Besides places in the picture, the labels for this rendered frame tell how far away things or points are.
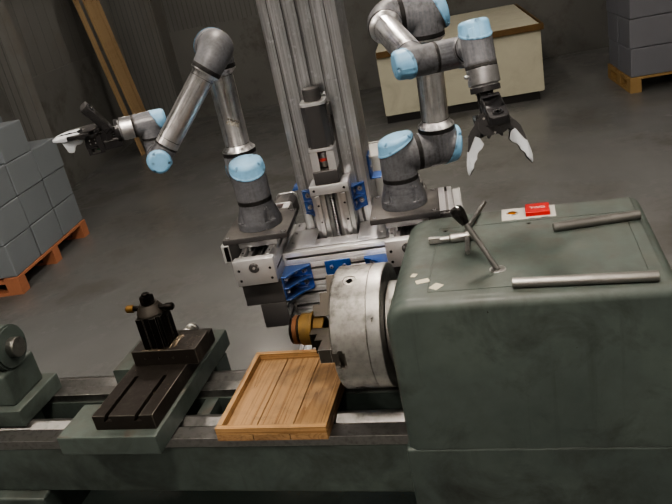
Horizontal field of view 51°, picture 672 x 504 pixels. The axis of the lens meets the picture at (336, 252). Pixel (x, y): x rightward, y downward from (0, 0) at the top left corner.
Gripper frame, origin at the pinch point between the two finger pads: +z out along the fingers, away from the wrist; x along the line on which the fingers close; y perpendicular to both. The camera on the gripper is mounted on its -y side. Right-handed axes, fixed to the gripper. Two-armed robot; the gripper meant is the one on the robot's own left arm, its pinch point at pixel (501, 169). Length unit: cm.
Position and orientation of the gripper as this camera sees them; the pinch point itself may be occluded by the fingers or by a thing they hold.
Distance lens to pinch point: 171.6
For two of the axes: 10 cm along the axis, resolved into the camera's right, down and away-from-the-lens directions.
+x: -9.7, 2.0, 1.1
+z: 2.2, 9.6, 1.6
